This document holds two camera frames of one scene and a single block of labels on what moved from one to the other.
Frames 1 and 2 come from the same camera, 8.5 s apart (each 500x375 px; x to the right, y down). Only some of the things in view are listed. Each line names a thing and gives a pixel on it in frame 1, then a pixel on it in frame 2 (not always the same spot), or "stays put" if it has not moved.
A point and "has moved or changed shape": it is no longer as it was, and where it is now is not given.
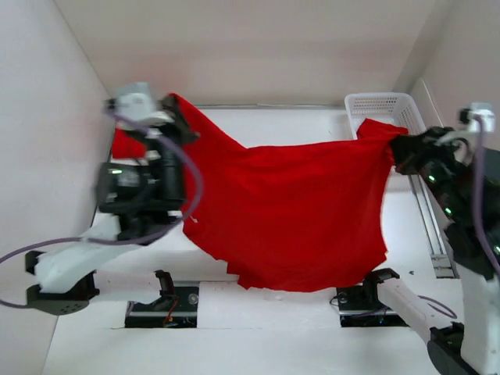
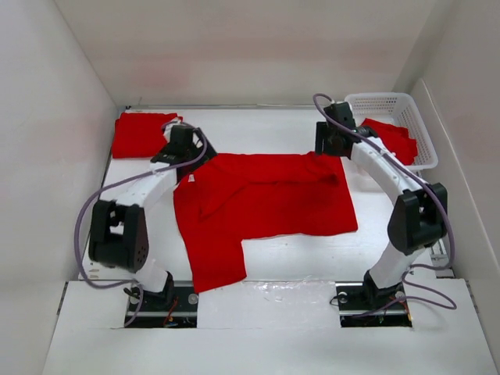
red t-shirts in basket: [372, 130] stays put
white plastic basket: [390, 108] stays put
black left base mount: [176, 307] stays put
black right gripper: [408, 149] -> [321, 144]
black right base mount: [360, 306] stays put
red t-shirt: [292, 217] has moved or changed shape
